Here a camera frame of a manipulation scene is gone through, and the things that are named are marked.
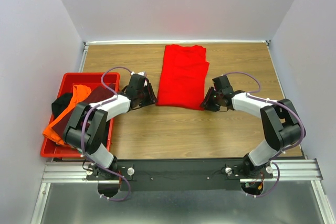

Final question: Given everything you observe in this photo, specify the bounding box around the red t-shirt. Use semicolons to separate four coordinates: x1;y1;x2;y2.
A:
156;45;209;110

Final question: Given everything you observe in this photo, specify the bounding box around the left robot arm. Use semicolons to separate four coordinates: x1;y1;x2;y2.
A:
62;72;157;179

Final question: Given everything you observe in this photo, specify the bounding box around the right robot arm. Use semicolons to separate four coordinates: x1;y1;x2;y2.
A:
201;74;306;178

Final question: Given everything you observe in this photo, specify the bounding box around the orange t-shirt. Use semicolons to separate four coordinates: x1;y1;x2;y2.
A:
43;84;91;146

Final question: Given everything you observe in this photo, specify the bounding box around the black t-shirt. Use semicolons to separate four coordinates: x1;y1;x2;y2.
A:
51;92;73;124

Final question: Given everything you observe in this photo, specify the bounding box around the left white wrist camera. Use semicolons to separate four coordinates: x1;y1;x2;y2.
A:
130;71;147;77

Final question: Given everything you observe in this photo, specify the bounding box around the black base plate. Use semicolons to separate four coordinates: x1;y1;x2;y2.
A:
85;158;273;192

